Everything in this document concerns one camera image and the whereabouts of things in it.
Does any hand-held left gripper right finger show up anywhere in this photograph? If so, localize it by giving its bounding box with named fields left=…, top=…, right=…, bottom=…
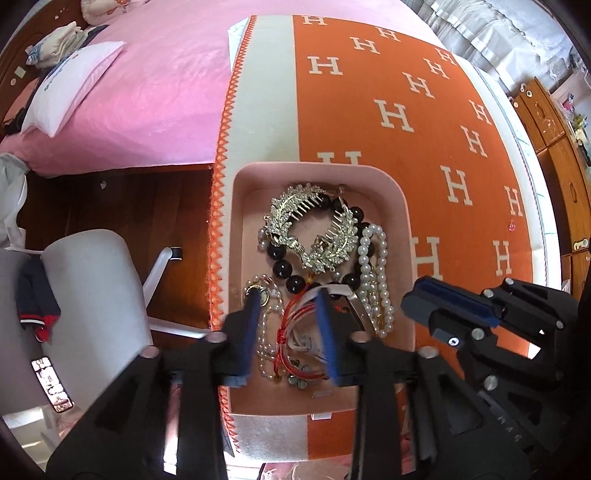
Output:
left=315, top=289, right=514, bottom=480

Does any gold rhinestone hair comb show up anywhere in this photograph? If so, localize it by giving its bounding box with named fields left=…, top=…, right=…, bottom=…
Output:
left=259, top=181, right=361, bottom=280

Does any navy and red garment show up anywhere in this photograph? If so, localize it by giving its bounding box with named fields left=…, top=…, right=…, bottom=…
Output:
left=18, top=258, right=62, bottom=342

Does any white garment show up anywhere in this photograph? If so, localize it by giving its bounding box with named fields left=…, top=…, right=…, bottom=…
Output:
left=0, top=152, right=31, bottom=250

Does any grey office chair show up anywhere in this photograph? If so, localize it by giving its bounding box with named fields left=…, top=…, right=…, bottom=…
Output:
left=0, top=229, right=213, bottom=416

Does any orange letter-print blanket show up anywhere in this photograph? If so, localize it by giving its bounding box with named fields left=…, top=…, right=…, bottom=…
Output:
left=205, top=15, right=561, bottom=467

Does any pink plastic tray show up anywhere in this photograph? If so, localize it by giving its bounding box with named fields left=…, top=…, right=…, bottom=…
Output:
left=217, top=161, right=416, bottom=418

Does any pink bed sheet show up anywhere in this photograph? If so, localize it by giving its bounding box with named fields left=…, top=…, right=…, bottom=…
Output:
left=21, top=0, right=444, bottom=178

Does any patterned pillow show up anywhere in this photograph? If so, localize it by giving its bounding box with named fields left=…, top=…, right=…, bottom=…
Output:
left=81, top=0, right=153, bottom=21

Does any black bead bracelet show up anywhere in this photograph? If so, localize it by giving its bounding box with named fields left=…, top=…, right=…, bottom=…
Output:
left=265, top=194, right=375, bottom=296

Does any white pearl bracelet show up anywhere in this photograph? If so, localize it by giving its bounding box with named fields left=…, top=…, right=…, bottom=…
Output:
left=356, top=223, right=396, bottom=339

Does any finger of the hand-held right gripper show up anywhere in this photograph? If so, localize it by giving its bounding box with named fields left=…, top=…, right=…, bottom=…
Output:
left=427, top=310, right=497, bottom=352
left=401, top=275, right=502, bottom=326

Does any pile of folded clothes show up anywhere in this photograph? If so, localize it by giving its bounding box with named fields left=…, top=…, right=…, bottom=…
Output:
left=25, top=21, right=112, bottom=70

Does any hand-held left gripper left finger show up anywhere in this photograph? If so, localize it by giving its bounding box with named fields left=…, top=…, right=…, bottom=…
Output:
left=44, top=293, right=262, bottom=480

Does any white curtain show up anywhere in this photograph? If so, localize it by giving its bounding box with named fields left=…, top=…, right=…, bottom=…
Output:
left=406, top=0, right=591, bottom=97

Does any wooden cabinet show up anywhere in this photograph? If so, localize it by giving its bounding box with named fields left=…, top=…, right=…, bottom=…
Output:
left=508, top=76, right=591, bottom=296

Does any red string bracelet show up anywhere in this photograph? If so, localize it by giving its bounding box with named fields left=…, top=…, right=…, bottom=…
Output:
left=272, top=281, right=333, bottom=384

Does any small pearl necklace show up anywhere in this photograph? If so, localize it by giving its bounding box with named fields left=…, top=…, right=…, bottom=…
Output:
left=245, top=274, right=284, bottom=384

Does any brown wooden headboard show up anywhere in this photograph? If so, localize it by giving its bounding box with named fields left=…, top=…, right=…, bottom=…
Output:
left=0, top=18, right=51, bottom=139

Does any white pillow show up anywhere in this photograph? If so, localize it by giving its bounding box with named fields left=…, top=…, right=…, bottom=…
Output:
left=19, top=41, right=127, bottom=138

